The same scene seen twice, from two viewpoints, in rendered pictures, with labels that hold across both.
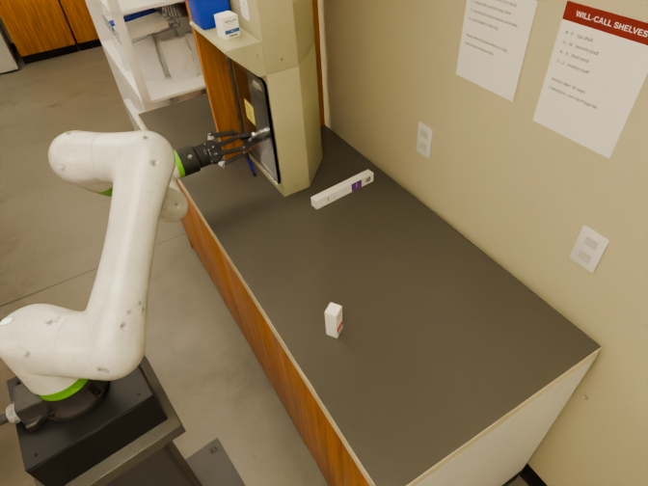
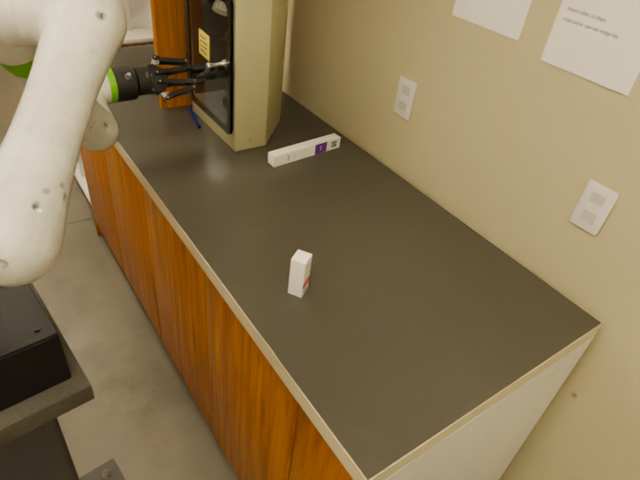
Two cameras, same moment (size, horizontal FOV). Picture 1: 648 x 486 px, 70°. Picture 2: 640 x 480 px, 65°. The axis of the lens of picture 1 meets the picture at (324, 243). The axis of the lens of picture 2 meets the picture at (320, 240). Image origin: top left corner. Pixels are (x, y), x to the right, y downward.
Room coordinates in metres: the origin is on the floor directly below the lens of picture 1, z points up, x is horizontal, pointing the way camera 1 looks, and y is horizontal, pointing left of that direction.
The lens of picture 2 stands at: (-0.06, 0.12, 1.73)
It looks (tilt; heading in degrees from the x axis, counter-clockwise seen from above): 38 degrees down; 348
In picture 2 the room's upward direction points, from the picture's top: 8 degrees clockwise
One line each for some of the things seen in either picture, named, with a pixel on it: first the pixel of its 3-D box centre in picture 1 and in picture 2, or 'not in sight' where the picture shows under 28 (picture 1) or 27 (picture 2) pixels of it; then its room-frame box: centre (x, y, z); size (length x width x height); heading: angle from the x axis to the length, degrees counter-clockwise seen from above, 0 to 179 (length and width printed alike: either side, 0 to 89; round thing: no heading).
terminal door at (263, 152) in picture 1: (254, 120); (209, 54); (1.51, 0.22, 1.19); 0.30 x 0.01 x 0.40; 28
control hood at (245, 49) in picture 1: (226, 47); not in sight; (1.48, 0.26, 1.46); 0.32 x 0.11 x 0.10; 28
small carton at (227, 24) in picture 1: (227, 25); not in sight; (1.44, 0.24, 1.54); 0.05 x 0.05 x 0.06; 36
